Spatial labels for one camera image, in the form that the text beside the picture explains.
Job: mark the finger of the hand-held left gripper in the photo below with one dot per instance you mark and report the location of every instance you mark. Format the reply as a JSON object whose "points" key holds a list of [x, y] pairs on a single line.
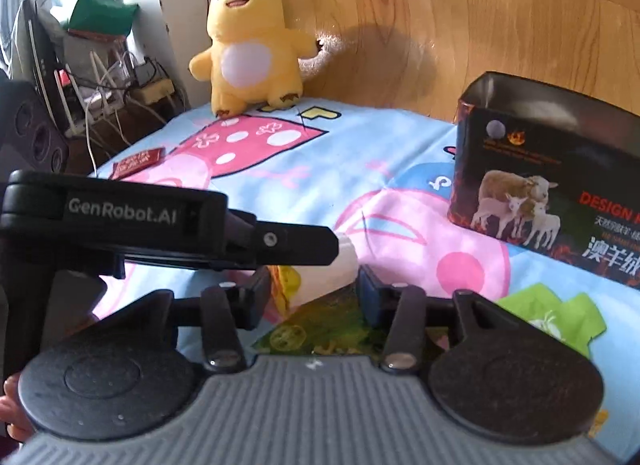
{"points": [[295, 245]]}

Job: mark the white yellow green snack packet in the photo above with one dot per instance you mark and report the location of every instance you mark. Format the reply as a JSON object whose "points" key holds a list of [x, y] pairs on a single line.
{"points": [[327, 280]]}

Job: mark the black sheep print tin box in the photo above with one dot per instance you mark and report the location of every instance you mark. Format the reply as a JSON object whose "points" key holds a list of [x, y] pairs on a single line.
{"points": [[500, 155]]}

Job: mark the black flat device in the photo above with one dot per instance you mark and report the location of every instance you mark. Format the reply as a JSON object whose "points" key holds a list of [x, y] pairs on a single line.
{"points": [[42, 60]]}

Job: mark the person's left hand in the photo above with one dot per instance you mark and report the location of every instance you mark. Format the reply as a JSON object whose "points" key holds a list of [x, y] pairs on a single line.
{"points": [[11, 405]]}

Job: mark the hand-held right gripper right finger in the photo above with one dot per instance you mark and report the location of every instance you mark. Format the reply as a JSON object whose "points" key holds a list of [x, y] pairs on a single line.
{"points": [[371, 295]]}

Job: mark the orange snack packet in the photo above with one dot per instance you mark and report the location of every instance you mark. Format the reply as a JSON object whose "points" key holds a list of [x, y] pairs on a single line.
{"points": [[600, 425]]}

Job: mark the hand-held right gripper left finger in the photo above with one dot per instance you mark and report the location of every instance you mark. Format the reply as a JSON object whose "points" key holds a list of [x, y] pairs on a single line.
{"points": [[261, 290]]}

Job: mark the red snack packet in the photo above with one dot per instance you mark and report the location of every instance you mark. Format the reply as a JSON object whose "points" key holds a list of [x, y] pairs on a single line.
{"points": [[137, 162]]}

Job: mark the yellow plush chick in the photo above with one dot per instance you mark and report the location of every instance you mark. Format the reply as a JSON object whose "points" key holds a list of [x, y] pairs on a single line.
{"points": [[245, 35]]}

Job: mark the beige power strip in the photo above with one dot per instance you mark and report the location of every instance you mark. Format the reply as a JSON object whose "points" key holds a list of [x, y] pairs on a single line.
{"points": [[156, 90]]}

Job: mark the lime green snack packet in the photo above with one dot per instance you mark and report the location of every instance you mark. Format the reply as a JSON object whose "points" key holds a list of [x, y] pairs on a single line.
{"points": [[545, 315]]}

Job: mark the wood pattern wall sheet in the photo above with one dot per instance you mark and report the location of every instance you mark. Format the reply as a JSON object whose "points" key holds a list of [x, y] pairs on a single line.
{"points": [[450, 5]]}

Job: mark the green cloth bag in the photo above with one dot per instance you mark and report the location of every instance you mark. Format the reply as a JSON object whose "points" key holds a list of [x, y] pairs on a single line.
{"points": [[100, 10]]}

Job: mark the printed cartoon pig blanket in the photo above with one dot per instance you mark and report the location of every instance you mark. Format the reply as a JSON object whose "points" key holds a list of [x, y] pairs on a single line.
{"points": [[350, 170]]}

